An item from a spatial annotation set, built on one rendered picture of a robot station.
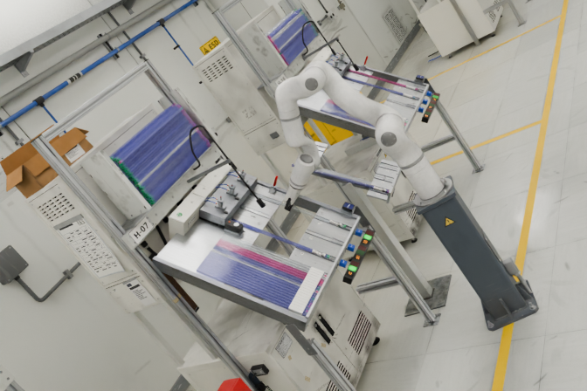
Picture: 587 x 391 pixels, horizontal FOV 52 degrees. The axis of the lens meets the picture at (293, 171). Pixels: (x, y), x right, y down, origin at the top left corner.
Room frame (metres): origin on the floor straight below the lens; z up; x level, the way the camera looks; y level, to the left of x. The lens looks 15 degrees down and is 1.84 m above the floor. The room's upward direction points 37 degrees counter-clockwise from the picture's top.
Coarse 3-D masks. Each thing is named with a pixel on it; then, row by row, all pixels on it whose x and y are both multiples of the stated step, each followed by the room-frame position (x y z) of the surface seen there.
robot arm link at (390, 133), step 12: (384, 120) 2.40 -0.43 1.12; (396, 120) 2.40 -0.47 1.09; (384, 132) 2.35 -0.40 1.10; (396, 132) 2.34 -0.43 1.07; (384, 144) 2.36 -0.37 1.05; (396, 144) 2.35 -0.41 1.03; (408, 144) 2.38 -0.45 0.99; (396, 156) 2.42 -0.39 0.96; (408, 156) 2.40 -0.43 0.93; (420, 156) 2.41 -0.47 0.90
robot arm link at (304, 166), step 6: (300, 156) 2.61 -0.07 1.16; (306, 156) 2.62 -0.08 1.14; (312, 156) 2.63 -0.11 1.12; (300, 162) 2.58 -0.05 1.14; (306, 162) 2.58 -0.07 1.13; (312, 162) 2.59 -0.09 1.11; (294, 168) 2.63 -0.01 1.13; (300, 168) 2.59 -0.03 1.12; (306, 168) 2.58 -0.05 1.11; (312, 168) 2.60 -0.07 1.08; (294, 174) 2.63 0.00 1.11; (300, 174) 2.61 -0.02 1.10; (306, 174) 2.60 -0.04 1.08; (294, 180) 2.64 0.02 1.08; (300, 180) 2.62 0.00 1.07; (306, 180) 2.63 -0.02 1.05
